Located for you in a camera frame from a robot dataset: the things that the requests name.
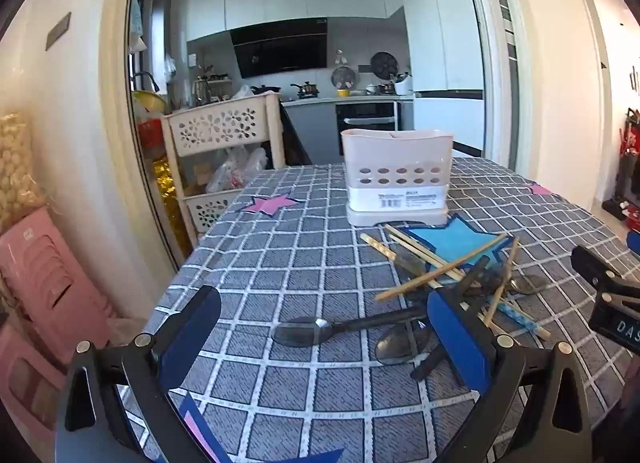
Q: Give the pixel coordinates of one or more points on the pink plastic utensil holder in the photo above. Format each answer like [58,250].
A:
[397,178]

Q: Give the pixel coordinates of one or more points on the cooking pot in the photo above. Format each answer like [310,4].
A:
[306,90]

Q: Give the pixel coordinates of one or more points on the black built-in oven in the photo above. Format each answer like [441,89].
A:
[365,120]

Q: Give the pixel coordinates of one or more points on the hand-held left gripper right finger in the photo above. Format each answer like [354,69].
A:
[460,343]

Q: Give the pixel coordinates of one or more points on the patterned wooden chopstick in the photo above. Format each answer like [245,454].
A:
[375,242]

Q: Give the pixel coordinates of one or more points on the clear plastic bags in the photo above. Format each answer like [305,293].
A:
[235,170]

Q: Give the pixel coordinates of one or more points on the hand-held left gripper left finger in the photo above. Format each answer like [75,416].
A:
[190,338]

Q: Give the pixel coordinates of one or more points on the white refrigerator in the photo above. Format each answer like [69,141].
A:
[445,33]

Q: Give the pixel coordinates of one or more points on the blue star paper cutout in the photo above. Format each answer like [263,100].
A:
[450,243]

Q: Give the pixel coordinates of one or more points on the red upright vacuum cleaner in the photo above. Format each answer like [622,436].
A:
[630,163]

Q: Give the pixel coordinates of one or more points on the gold foil package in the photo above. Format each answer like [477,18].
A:
[167,193]

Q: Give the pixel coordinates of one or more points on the round dark hanging pan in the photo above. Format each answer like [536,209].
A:
[383,64]

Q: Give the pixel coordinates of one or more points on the dark steel utensil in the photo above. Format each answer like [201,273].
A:
[412,263]

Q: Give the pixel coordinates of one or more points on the bag of white balls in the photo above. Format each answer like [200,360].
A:
[17,163]

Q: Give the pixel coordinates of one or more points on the kitchen faucet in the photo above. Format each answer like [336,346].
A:
[146,78]

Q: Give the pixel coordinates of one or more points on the grey wall switch plate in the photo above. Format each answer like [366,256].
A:
[58,31]

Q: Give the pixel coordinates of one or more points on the grey checked tablecloth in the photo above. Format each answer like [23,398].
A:
[310,263]

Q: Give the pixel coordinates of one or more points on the yellow basin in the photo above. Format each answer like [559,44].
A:
[148,102]

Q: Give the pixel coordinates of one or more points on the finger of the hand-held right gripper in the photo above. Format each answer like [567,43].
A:
[595,268]

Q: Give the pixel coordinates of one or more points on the black wok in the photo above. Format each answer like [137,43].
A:
[265,89]

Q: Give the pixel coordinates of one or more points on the black range hood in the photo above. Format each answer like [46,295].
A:
[285,50]

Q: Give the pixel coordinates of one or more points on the pink star paper cutout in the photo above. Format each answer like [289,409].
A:
[539,189]
[205,428]
[270,204]

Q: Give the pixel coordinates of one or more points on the round steel hanging pan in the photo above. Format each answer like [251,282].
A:
[343,77]

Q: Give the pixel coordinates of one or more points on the cream plastic storage rack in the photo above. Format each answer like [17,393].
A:
[220,128]

